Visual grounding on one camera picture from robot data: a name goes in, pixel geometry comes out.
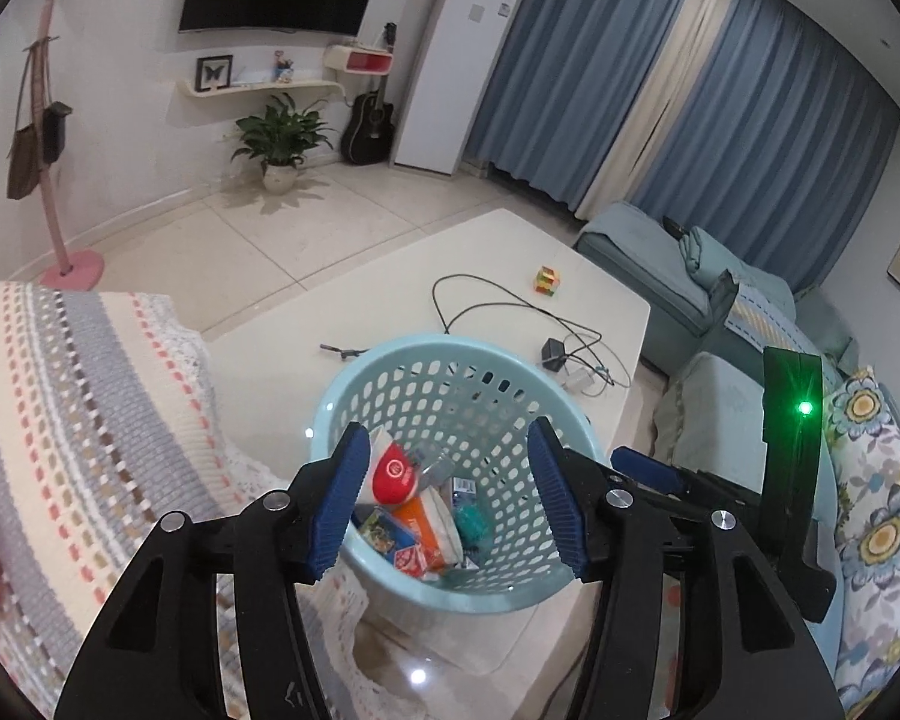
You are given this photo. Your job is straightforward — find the colourful printed packet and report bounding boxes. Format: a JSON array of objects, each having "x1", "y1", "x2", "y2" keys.
[{"x1": 356, "y1": 508, "x2": 413, "y2": 556}]

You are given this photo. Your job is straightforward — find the green potted plant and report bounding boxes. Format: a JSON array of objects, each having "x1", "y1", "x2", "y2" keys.
[{"x1": 231, "y1": 94, "x2": 332, "y2": 194}]

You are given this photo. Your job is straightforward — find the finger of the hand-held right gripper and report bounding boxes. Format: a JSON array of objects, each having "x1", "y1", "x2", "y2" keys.
[{"x1": 610, "y1": 446, "x2": 770, "y2": 541}]

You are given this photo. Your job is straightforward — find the white standing air conditioner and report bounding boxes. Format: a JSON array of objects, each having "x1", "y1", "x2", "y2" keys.
[{"x1": 394, "y1": 0, "x2": 535, "y2": 177}]

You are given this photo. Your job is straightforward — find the black acoustic guitar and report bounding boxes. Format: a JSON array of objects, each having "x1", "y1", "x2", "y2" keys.
[{"x1": 341, "y1": 22, "x2": 397, "y2": 166}]

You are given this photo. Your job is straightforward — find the light blue plastic basket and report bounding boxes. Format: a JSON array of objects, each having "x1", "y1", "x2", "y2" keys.
[{"x1": 309, "y1": 335, "x2": 612, "y2": 620}]

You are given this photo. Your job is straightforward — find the striped woven blanket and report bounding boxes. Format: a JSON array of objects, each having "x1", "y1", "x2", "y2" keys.
[{"x1": 0, "y1": 281, "x2": 376, "y2": 720}]

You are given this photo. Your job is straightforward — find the black cable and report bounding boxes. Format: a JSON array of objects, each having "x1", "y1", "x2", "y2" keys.
[{"x1": 431, "y1": 274, "x2": 635, "y2": 391}]

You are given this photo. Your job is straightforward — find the light blue stitched cushion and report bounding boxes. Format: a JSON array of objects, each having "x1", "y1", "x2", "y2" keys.
[{"x1": 709, "y1": 270, "x2": 845, "y2": 391}]

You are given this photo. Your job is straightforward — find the red white small box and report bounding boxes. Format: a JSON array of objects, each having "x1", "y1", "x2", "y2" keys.
[{"x1": 394, "y1": 544, "x2": 451, "y2": 578}]

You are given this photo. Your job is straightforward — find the low white floating shelf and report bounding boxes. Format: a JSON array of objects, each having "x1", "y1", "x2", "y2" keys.
[{"x1": 178, "y1": 77, "x2": 344, "y2": 100}]

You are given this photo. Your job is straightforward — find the framed butterfly picture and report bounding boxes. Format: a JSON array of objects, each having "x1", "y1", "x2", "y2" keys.
[{"x1": 195, "y1": 55, "x2": 235, "y2": 91}]

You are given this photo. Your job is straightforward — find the brown shoulder bag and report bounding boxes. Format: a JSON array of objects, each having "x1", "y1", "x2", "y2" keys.
[{"x1": 6, "y1": 45, "x2": 46, "y2": 201}]

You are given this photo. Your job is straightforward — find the pink coat rack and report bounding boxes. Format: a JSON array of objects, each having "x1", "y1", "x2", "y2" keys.
[{"x1": 19, "y1": 0, "x2": 106, "y2": 290}]

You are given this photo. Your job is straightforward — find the teal sofa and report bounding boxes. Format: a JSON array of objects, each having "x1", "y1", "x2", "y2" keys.
[{"x1": 576, "y1": 201, "x2": 900, "y2": 720}]

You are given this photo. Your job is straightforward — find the blue curtain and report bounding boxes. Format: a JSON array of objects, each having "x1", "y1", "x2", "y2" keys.
[
  {"x1": 630, "y1": 0, "x2": 900, "y2": 293},
  {"x1": 461, "y1": 0, "x2": 698, "y2": 207}
]

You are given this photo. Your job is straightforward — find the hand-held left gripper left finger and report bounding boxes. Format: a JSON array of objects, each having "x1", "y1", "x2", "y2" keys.
[{"x1": 52, "y1": 421, "x2": 372, "y2": 720}]

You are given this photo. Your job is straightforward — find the teal wrapper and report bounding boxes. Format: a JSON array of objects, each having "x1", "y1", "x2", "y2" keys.
[{"x1": 454, "y1": 502, "x2": 488, "y2": 541}]

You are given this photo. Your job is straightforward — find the beige curtain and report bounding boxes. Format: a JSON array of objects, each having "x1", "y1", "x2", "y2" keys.
[{"x1": 574, "y1": 0, "x2": 743, "y2": 222}]

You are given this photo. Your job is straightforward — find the orange snack packet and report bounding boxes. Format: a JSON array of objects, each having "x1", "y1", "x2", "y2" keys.
[{"x1": 394, "y1": 495, "x2": 462, "y2": 548}]

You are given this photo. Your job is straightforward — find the white red wall box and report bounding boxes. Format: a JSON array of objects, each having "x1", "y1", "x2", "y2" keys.
[{"x1": 324, "y1": 43, "x2": 392, "y2": 78}]

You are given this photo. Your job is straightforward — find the clear plastic bottle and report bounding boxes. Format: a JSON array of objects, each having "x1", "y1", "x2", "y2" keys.
[{"x1": 409, "y1": 446, "x2": 458, "y2": 488}]

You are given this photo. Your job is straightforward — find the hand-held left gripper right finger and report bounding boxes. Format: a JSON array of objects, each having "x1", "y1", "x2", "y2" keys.
[{"x1": 526, "y1": 416, "x2": 845, "y2": 720}]

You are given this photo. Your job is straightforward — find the white coffee table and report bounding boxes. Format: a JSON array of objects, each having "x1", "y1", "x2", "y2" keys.
[{"x1": 202, "y1": 208, "x2": 652, "y2": 720}]

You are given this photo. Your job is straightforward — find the black shoulder bag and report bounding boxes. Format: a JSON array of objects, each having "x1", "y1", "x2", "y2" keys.
[{"x1": 41, "y1": 45, "x2": 72, "y2": 164}]

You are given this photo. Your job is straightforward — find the teal folded cushion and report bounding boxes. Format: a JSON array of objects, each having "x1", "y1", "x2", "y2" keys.
[{"x1": 679, "y1": 226, "x2": 796, "y2": 316}]

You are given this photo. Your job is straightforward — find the red white paper cup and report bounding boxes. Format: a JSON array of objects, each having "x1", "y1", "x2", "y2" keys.
[{"x1": 356, "y1": 441, "x2": 421, "y2": 507}]

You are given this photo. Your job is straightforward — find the floral pillow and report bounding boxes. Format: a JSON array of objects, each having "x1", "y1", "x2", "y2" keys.
[{"x1": 832, "y1": 367, "x2": 900, "y2": 713}]

